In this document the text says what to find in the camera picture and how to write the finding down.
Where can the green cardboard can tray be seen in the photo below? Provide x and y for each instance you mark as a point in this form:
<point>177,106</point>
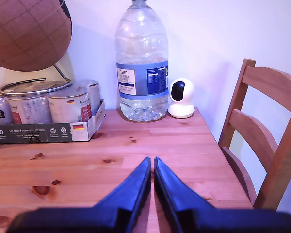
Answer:
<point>38,133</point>

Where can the large clear water bottle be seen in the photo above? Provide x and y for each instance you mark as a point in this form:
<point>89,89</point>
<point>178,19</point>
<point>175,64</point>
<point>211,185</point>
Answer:
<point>140,48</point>

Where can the small white round camera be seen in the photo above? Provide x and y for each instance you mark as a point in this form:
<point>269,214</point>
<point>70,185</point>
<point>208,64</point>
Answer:
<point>182,102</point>

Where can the tin can with white label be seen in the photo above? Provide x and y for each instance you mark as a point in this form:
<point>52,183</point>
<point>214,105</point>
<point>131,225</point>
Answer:
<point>94,97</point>

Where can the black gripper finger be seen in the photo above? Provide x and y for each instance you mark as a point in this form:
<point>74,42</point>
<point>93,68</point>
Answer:
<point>133,194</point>
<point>172,194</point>

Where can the wooden chair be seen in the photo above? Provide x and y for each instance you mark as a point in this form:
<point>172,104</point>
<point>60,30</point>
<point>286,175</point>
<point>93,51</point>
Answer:
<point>269,85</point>

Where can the tin can with red label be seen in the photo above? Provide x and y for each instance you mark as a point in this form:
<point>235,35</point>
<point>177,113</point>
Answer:
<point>29,109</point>

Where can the cork globe on metal stand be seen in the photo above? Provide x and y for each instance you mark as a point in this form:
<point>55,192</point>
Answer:
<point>26,31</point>

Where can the tin can with black label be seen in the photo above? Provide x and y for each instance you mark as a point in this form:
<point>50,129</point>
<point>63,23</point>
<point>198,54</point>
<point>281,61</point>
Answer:
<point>0,109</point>

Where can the tin can with flag label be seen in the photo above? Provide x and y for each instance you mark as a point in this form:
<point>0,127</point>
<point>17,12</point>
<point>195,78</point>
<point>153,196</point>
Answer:
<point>63,106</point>

